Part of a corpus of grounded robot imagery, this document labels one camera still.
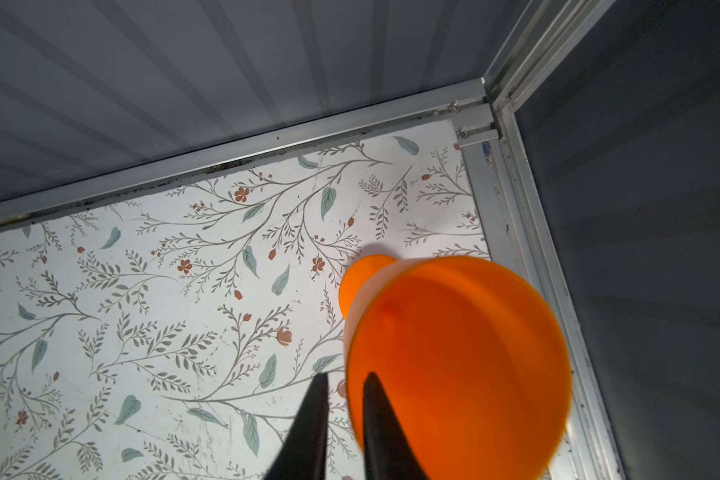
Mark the orange wine glass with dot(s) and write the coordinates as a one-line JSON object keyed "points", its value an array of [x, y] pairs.
{"points": [[470, 356]]}

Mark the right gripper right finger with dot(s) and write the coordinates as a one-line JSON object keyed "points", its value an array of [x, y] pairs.
{"points": [[387, 453]]}

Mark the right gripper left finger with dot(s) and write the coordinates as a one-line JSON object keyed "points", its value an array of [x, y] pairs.
{"points": [[304, 452]]}

